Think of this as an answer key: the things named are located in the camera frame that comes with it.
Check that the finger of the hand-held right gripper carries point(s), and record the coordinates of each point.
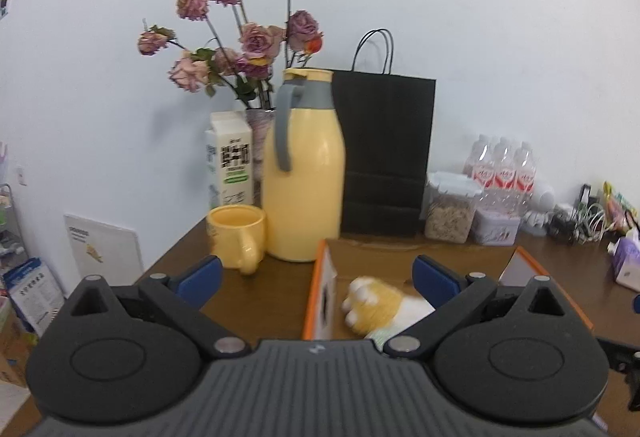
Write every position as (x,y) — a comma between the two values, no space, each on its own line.
(620,354)

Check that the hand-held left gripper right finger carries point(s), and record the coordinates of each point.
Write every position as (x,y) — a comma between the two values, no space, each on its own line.
(435,283)

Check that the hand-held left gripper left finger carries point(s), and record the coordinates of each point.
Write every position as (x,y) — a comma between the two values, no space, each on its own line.
(200,278)

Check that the yellow white plush paw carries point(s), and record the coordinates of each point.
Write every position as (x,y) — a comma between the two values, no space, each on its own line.
(375,304)

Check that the orange cardboard box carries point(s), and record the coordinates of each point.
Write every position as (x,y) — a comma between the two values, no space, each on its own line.
(370,249)

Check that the yellow mug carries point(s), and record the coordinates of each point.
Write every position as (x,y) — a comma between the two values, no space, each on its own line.
(235,232)

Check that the clear seed container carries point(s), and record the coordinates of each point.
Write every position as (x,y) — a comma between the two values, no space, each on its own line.
(447,217)

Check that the grey metal tin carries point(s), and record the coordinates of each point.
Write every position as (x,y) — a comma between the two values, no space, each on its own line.
(495,229)

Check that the purple tissue pack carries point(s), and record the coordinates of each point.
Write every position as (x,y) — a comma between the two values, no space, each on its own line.
(627,262)

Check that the white milk carton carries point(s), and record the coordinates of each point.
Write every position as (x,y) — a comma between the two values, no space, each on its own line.
(232,157)

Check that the white robot-shaped speaker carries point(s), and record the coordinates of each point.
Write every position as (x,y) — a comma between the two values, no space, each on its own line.
(542,199)

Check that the black power adapter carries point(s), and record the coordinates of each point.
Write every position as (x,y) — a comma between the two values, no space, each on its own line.
(562,222)

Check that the yellow thermos jug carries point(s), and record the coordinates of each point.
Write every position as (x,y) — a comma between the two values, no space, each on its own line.
(305,177)

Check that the colourful snack packet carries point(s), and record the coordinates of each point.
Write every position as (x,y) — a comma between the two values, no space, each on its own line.
(620,207)

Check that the black paper bag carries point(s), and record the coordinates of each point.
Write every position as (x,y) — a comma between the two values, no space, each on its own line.
(385,142)

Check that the glass vase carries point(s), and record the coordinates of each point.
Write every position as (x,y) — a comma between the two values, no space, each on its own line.
(260,137)

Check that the black upright device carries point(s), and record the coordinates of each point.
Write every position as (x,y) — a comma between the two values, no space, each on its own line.
(586,194)

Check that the blue printed box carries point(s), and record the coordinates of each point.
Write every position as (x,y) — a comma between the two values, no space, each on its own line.
(35,289)

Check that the metal storage rack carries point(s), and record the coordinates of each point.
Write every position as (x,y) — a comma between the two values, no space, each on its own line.
(10,237)

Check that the brown cardboard carton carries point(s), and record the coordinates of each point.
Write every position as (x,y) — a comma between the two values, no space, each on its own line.
(12,357)

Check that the white leaflet against wall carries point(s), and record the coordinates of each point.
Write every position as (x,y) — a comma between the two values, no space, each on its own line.
(105,247)

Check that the white wall socket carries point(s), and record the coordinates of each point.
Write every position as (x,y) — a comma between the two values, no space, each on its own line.
(20,175)

